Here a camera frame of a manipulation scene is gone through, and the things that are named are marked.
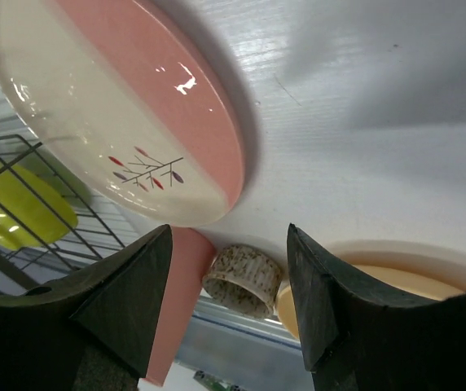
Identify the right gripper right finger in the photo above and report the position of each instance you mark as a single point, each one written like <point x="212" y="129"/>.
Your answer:
<point x="358" y="333"/>

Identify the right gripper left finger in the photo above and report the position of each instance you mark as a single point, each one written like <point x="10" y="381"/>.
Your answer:
<point x="91" y="330"/>

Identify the pink cream plate near rack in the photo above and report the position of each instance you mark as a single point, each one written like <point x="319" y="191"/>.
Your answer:
<point x="127" y="102"/>

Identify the aluminium table edge rail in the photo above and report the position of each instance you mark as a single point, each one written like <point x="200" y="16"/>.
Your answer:
<point x="220" y="338"/>

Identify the plain yellow bear plate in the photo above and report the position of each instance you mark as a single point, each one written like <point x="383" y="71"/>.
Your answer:
<point x="427" y="271"/>

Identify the small speckled ceramic cup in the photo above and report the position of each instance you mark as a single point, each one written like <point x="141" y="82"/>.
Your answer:
<point x="245" y="280"/>

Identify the pink plastic cup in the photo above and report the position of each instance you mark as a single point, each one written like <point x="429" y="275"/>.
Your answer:
<point x="192" y="255"/>

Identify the lime green bowl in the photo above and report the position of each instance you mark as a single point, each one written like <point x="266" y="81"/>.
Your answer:
<point x="32" y="213"/>

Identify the black wire dish rack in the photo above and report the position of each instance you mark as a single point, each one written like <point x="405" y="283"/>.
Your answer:
<point x="101" y="231"/>

